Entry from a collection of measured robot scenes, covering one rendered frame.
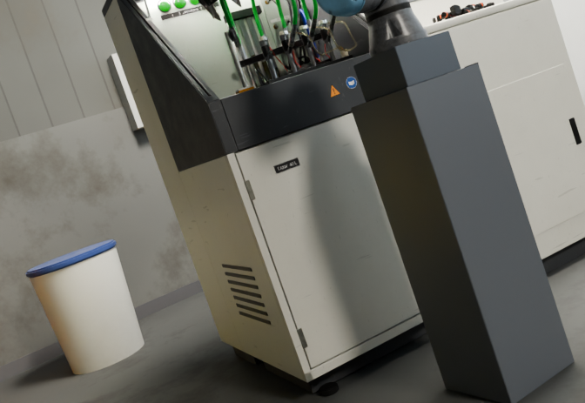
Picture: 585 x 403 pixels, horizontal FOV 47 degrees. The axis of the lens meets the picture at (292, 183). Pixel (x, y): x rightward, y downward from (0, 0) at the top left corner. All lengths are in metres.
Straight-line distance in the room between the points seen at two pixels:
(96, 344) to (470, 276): 2.29
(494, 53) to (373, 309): 1.00
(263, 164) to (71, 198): 2.47
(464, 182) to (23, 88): 3.24
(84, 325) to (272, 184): 1.75
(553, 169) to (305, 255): 1.03
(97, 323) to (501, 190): 2.32
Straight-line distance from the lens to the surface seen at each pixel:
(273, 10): 2.74
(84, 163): 4.39
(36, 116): 4.40
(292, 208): 2.04
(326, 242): 2.09
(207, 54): 2.60
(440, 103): 1.65
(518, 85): 2.57
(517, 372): 1.78
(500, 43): 2.56
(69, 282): 3.49
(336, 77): 2.16
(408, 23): 1.72
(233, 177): 1.99
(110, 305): 3.54
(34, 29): 4.53
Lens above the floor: 0.79
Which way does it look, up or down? 4 degrees down
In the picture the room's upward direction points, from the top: 19 degrees counter-clockwise
